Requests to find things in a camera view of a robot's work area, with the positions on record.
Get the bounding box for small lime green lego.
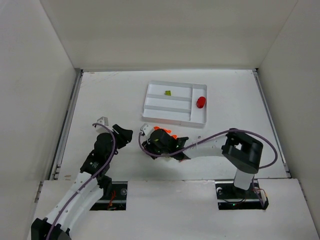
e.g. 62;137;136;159
164;90;172;96

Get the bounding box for red oval flower lego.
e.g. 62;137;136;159
196;96;207;109

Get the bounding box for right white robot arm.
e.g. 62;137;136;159
138;127;264;191

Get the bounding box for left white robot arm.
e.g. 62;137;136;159
30;122;133;240

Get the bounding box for small orange lego pieces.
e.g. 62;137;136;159
153;126;172;134

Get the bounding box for white compartment sorting tray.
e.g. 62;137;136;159
142;80;207;128

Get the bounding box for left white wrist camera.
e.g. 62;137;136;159
94;116;109;133

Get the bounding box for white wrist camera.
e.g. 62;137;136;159
140;123;154;138
94;116;109;133

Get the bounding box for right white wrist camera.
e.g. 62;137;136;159
140;123;154;138

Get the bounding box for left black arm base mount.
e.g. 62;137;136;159
90;181;128;211

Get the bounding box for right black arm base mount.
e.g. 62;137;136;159
215;180;269;211

